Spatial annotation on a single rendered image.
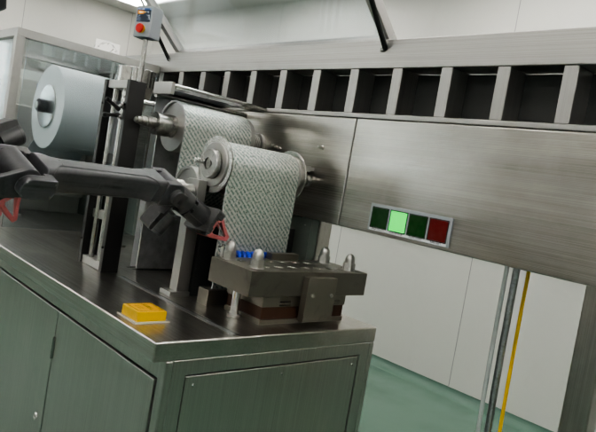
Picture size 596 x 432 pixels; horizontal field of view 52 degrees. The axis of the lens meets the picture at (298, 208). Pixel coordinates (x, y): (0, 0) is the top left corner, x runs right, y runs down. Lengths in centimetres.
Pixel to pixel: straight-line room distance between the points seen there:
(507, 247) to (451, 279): 284
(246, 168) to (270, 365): 50
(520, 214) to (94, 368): 101
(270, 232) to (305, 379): 40
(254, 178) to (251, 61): 62
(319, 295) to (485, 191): 46
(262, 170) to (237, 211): 13
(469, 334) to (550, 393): 60
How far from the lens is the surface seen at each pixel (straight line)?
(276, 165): 164
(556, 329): 391
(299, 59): 192
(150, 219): 144
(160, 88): 183
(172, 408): 129
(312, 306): 151
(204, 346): 128
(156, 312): 134
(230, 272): 144
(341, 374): 160
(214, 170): 155
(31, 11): 724
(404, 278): 444
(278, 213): 166
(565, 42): 143
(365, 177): 164
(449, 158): 149
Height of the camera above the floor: 126
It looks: 3 degrees down
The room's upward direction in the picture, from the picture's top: 10 degrees clockwise
